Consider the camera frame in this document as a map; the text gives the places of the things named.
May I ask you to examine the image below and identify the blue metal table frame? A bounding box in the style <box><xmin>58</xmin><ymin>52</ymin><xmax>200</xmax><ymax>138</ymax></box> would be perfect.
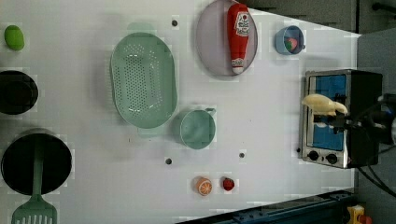
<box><xmin>178</xmin><ymin>190</ymin><xmax>357</xmax><ymax>224</ymax></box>

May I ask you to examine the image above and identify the pink round plate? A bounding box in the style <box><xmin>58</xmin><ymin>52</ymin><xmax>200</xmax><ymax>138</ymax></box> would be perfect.
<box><xmin>195</xmin><ymin>0</ymin><xmax>258</xmax><ymax>76</ymax></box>

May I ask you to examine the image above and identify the toy orange half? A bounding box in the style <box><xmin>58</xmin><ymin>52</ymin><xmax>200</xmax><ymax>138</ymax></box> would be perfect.
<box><xmin>195</xmin><ymin>177</ymin><xmax>212</xmax><ymax>196</ymax></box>

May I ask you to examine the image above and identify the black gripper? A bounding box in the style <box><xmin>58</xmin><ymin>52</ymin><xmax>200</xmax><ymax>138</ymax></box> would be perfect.
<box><xmin>312</xmin><ymin>93</ymin><xmax>395</xmax><ymax>145</ymax></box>

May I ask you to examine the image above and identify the silver black toaster oven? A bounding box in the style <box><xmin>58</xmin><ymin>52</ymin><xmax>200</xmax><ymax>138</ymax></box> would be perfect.
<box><xmin>301</xmin><ymin>69</ymin><xmax>391</xmax><ymax>169</ymax></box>

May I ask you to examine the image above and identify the yellow plush peeled banana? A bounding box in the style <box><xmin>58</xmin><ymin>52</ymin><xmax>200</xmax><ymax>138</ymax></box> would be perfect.
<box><xmin>302</xmin><ymin>93</ymin><xmax>348</xmax><ymax>116</ymax></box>

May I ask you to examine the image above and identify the green slotted spatula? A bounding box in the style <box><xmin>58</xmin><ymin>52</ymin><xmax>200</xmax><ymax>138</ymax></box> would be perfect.
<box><xmin>11</xmin><ymin>140</ymin><xmax>57</xmax><ymax>224</ymax></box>

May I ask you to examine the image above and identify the small black bowl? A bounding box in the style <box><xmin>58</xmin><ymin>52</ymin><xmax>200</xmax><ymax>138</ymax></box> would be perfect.
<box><xmin>0</xmin><ymin>70</ymin><xmax>38</xmax><ymax>115</ymax></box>

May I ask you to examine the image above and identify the green mug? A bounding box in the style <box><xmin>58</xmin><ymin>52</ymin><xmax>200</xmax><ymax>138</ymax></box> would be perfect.
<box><xmin>177</xmin><ymin>108</ymin><xmax>217</xmax><ymax>150</ymax></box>

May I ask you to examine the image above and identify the green perforated colander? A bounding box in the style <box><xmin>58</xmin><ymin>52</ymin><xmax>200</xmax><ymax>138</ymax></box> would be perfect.
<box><xmin>109</xmin><ymin>22</ymin><xmax>177</xmax><ymax>137</ymax></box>

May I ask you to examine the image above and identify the yellow red emergency button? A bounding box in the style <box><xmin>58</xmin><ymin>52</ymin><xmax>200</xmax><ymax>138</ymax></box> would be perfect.
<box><xmin>347</xmin><ymin>204</ymin><xmax>373</xmax><ymax>224</ymax></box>

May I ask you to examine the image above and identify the green toy lime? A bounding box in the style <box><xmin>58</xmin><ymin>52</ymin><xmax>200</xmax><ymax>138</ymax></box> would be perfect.
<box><xmin>5</xmin><ymin>25</ymin><xmax>24</xmax><ymax>51</ymax></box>

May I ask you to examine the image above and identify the blue mug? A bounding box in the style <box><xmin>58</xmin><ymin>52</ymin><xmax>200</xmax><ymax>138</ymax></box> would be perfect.
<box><xmin>275</xmin><ymin>25</ymin><xmax>305</xmax><ymax>55</ymax></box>

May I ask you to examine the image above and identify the black pot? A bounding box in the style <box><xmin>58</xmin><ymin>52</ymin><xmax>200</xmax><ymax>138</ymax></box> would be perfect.
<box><xmin>1</xmin><ymin>129</ymin><xmax>72</xmax><ymax>195</ymax></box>

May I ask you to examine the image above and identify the red plush ketchup bottle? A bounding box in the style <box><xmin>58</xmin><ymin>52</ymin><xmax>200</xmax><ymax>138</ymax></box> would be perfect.
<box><xmin>227</xmin><ymin>4</ymin><xmax>249</xmax><ymax>74</ymax></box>

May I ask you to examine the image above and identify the red toy strawberry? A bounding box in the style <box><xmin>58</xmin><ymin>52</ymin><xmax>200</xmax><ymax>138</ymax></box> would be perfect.
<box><xmin>222</xmin><ymin>177</ymin><xmax>234</xmax><ymax>191</ymax></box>

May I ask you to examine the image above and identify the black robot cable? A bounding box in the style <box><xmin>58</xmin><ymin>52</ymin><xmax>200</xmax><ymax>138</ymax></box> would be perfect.
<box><xmin>356</xmin><ymin>146</ymin><xmax>396</xmax><ymax>199</ymax></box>

